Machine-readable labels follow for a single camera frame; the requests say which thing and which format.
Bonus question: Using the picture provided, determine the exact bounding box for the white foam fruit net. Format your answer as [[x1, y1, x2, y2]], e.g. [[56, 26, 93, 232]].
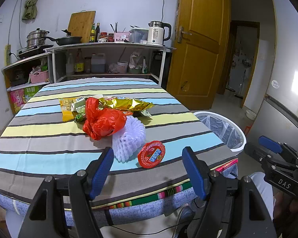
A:
[[112, 115, 146, 163]]

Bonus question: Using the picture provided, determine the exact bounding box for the red plastic bag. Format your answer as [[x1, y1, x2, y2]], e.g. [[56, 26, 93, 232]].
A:
[[82, 97, 127, 140]]

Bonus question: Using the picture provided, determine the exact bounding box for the red jelly cup lid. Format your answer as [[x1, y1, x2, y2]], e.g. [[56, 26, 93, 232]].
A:
[[137, 141, 166, 169]]

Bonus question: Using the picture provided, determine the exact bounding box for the small green candy wrapper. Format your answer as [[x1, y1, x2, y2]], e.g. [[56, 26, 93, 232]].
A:
[[74, 105, 86, 123]]

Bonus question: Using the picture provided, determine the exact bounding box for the yellow snack bag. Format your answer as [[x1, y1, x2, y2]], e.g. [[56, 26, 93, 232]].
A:
[[58, 97, 86, 122]]

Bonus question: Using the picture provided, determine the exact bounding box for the gold snack wrapper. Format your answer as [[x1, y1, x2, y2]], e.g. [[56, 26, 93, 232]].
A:
[[98, 96, 154, 116]]

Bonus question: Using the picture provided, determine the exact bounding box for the white trash bin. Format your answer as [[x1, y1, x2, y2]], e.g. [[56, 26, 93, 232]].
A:
[[194, 111, 247, 155]]

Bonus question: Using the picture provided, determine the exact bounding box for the white kitchen shelf unit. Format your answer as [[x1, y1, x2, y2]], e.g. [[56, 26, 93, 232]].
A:
[[2, 42, 174, 92]]

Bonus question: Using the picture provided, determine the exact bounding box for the person's right hand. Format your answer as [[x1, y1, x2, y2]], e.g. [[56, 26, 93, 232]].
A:
[[273, 191, 298, 225]]

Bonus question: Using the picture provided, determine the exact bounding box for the grey refrigerator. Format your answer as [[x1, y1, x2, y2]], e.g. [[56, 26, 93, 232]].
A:
[[248, 0, 298, 155]]

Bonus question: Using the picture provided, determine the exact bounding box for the striped tablecloth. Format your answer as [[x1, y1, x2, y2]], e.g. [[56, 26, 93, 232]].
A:
[[0, 77, 238, 226]]

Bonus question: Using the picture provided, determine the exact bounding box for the dark oil jug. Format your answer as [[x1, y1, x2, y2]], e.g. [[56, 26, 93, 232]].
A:
[[91, 53, 106, 74]]

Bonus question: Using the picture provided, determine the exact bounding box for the pink plastic basket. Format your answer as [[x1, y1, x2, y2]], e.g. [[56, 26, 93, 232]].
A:
[[29, 70, 49, 84]]

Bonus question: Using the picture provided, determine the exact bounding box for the brown wooden door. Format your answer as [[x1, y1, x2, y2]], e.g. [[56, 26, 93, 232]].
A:
[[167, 0, 230, 110]]

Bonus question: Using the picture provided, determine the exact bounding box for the green sauce bottle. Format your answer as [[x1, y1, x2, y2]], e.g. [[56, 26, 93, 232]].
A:
[[89, 23, 95, 42]]

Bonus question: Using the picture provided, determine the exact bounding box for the pink utensil holder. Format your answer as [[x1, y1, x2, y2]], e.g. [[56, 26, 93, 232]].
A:
[[114, 32, 130, 42]]

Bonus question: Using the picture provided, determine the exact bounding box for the black frying pan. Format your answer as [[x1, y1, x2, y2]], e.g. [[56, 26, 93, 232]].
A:
[[43, 29, 82, 46]]

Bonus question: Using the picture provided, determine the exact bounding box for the black induction cooker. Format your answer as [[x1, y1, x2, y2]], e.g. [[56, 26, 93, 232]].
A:
[[16, 45, 54, 60]]

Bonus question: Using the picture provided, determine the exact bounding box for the clear plastic container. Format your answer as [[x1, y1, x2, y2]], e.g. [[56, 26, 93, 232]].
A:
[[129, 27, 148, 44]]

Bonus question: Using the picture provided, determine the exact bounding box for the dark soy sauce bottle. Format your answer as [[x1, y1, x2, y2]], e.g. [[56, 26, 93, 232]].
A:
[[95, 23, 100, 42]]

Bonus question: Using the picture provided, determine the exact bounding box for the white electric kettle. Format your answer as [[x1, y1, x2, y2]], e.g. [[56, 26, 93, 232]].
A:
[[147, 21, 172, 46]]

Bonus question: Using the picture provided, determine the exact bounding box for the yellow power strip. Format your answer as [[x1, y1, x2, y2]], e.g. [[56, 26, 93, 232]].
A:
[[4, 44, 11, 66]]

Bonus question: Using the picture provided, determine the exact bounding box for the wooden cutting board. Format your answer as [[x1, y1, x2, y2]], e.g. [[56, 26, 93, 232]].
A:
[[67, 11, 96, 43]]

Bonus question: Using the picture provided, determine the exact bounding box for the steel steamer pot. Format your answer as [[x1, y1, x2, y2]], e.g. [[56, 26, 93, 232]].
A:
[[27, 28, 49, 49]]

